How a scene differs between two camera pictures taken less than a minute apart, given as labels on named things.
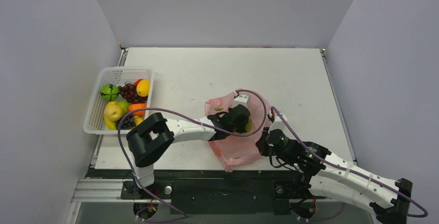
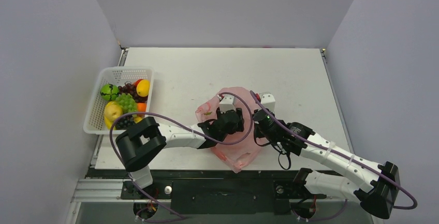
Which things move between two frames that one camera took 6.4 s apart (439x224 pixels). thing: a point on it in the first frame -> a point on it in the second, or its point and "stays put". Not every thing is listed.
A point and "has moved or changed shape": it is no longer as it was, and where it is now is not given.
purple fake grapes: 129,92 stays put
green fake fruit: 109,92 stays put
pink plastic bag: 237,147 has moved or changed shape
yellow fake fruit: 143,87 stays put
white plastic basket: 94,122 stays put
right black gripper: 262,143 -> 259,120
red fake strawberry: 135,83 stays put
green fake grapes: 248,127 -> 128,103
